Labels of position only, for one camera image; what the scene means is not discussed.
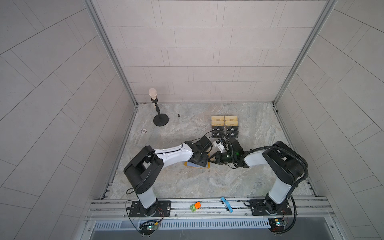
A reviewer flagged black VIP card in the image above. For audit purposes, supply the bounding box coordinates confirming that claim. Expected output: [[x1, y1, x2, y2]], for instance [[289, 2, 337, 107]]
[[226, 126, 239, 132], [212, 126, 225, 132], [226, 131, 239, 138], [212, 131, 224, 138]]

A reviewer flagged green orange connector block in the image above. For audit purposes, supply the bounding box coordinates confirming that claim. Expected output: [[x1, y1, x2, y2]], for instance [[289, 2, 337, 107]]
[[190, 202, 202, 212]]

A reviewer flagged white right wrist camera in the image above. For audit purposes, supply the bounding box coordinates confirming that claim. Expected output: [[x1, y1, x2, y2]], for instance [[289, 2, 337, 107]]
[[213, 139, 227, 153]]

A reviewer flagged yellow leather card holder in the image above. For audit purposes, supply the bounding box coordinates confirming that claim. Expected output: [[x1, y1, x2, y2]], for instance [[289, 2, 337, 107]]
[[184, 162, 210, 169]]

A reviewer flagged right green circuit board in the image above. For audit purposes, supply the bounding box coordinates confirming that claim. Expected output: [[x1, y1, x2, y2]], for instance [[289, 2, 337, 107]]
[[268, 218, 287, 232]]

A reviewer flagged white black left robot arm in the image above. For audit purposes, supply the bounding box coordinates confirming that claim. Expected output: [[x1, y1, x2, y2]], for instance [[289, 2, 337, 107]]
[[123, 136, 213, 210]]

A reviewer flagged black microphone stand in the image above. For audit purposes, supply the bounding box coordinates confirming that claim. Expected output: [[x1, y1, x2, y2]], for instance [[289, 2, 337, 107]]
[[149, 88, 169, 127]]

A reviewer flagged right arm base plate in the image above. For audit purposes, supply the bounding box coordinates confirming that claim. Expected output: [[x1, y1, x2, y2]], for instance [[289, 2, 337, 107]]
[[244, 199, 293, 216]]

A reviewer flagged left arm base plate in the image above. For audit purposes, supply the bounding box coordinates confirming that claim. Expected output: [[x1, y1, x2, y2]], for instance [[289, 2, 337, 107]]
[[127, 200, 172, 218]]

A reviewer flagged green circuit board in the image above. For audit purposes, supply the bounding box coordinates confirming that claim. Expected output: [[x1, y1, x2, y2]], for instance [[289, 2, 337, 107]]
[[139, 221, 160, 236], [268, 218, 287, 232]]

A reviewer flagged aluminium front rail frame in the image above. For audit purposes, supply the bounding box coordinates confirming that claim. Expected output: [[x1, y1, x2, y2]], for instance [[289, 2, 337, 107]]
[[85, 196, 335, 231]]

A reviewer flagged left green circuit board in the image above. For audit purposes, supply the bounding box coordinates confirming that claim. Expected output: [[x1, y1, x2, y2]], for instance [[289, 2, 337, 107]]
[[139, 221, 160, 236]]

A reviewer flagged clear acrylic card display stand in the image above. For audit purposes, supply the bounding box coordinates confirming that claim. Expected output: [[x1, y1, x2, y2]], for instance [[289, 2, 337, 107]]
[[211, 116, 239, 135]]

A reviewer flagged gold VIP card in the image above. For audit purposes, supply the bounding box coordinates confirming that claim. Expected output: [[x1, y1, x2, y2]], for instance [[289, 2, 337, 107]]
[[225, 121, 239, 127], [225, 116, 238, 122], [211, 121, 225, 127], [211, 116, 225, 122]]

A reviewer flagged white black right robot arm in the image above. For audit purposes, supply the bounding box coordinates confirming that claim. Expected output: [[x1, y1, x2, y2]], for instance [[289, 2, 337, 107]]
[[208, 140, 309, 214]]

